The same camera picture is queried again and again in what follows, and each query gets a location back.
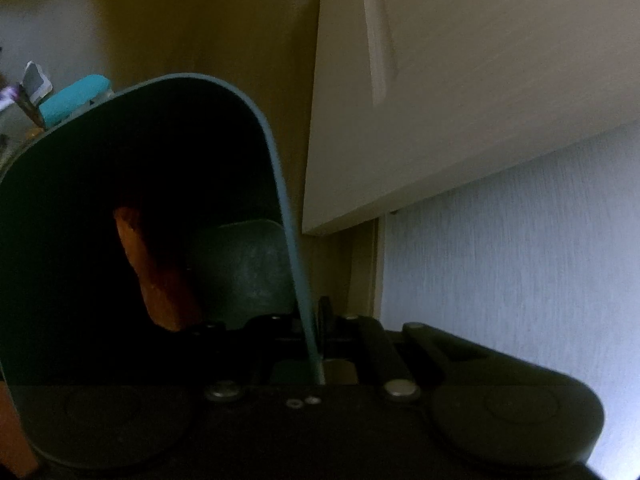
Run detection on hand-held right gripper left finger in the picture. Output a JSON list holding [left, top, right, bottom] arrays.
[[192, 313, 319, 402]]

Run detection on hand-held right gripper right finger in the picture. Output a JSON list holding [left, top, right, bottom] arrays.
[[319, 296, 491, 402]]

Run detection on teal trash bin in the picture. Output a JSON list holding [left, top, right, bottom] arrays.
[[0, 73, 327, 472]]

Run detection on orange wrapper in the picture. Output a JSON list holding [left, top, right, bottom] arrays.
[[113, 206, 204, 332]]

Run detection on beige wooden cabinet door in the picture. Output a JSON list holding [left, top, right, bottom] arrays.
[[301, 0, 640, 236]]

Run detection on teal plastic case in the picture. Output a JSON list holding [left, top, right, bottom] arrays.
[[37, 74, 112, 129]]

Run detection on white grey card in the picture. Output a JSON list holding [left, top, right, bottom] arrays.
[[21, 61, 54, 104]]

